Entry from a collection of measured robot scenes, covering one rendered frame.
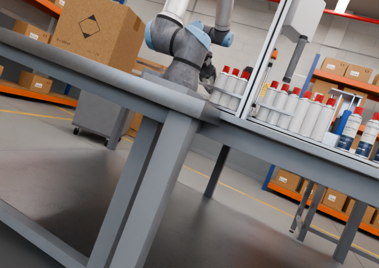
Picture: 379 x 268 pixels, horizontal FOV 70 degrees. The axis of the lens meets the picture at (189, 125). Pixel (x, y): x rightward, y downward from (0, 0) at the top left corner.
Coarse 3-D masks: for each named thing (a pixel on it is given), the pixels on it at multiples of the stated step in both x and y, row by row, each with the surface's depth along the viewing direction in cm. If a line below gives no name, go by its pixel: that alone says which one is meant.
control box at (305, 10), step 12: (300, 0) 113; (312, 0) 116; (288, 12) 116; (300, 12) 114; (312, 12) 118; (288, 24) 114; (300, 24) 116; (312, 24) 120; (288, 36) 125; (312, 36) 123
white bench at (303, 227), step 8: (312, 184) 284; (320, 184) 226; (320, 192) 225; (304, 200) 285; (312, 200) 228; (312, 208) 226; (296, 216) 286; (312, 216) 226; (296, 224) 286; (304, 224) 227; (304, 232) 227; (312, 232) 253; (320, 232) 251; (336, 240) 247; (352, 248) 242; (368, 256) 238
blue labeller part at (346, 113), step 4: (344, 112) 124; (348, 112) 123; (344, 116) 123; (348, 116) 123; (340, 120) 125; (344, 120) 123; (340, 124) 124; (344, 124) 123; (340, 128) 123; (336, 132) 124; (340, 132) 123
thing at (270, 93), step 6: (276, 84) 130; (270, 90) 129; (276, 90) 129; (264, 96) 131; (270, 96) 129; (264, 102) 130; (270, 102) 129; (264, 108) 129; (258, 114) 131; (264, 114) 129; (264, 120) 130
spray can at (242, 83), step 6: (246, 72) 134; (240, 78) 135; (246, 78) 135; (240, 84) 134; (246, 84) 135; (234, 90) 136; (240, 90) 134; (234, 96) 135; (234, 102) 134; (228, 108) 135; (234, 108) 134
